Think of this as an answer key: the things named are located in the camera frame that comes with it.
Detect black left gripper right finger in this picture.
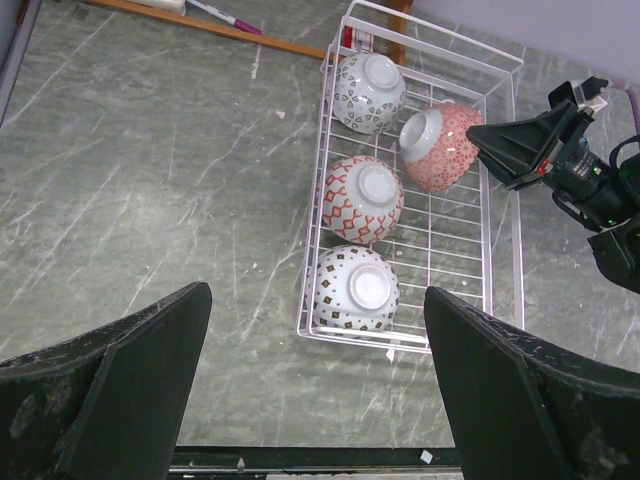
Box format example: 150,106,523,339
424,287,639,479

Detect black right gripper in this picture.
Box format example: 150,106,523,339
466,100,639,232

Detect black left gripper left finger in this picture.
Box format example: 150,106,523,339
1,282,212,479

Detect brown leaf pattern bowl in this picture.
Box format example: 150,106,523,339
399,103,484,193

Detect blue triangle pattern bowl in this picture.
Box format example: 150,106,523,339
326,53,407,135

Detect red diamond pattern bowl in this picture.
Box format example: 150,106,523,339
322,155,405,245

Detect white bowl with dot pattern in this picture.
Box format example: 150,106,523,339
304,245,400,332

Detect wooden shelf rack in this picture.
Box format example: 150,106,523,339
80,1,413,66

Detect red white small card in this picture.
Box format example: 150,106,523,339
341,26,374,52

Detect pink marker pen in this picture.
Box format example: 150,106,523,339
186,0,262,35

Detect white eraser block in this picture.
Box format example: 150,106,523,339
131,0,186,16

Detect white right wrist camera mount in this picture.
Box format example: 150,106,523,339
547,76,610,113

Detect aluminium rail frame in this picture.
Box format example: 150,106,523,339
168,446,462,479

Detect white wire dish rack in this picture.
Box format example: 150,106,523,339
296,1,525,353

